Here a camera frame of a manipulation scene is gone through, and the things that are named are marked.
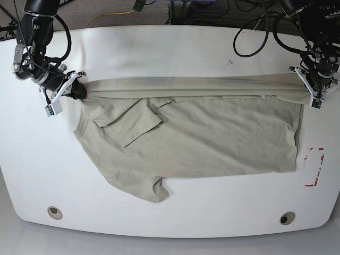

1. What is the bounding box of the right table grommet hole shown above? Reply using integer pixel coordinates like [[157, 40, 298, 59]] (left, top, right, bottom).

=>
[[279, 211, 295, 225]]

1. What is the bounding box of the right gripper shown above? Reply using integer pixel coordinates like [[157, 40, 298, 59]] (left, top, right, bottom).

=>
[[38, 68, 87, 100]]

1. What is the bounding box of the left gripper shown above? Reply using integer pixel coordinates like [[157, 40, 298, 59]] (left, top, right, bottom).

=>
[[301, 57, 339, 92]]

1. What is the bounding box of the yellow cable on floor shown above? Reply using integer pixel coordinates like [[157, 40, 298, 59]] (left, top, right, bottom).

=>
[[85, 10, 135, 28]]

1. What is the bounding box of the red tape rectangle marking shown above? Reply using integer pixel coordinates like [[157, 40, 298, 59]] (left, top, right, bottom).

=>
[[301, 147, 325, 187]]

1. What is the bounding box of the table grommet hole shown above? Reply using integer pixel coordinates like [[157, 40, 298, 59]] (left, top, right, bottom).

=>
[[47, 207, 63, 220], [279, 211, 295, 225]]

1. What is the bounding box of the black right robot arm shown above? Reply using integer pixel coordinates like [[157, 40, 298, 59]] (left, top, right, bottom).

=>
[[12, 1, 87, 104]]

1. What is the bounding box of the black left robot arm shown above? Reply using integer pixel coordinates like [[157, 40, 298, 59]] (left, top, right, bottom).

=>
[[233, 1, 339, 93]]

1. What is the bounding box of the beige T-shirt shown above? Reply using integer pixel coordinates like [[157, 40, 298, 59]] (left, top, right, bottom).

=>
[[74, 74, 310, 203]]

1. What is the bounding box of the left table grommet hole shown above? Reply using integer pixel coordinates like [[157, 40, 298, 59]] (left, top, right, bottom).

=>
[[47, 207, 63, 220]]

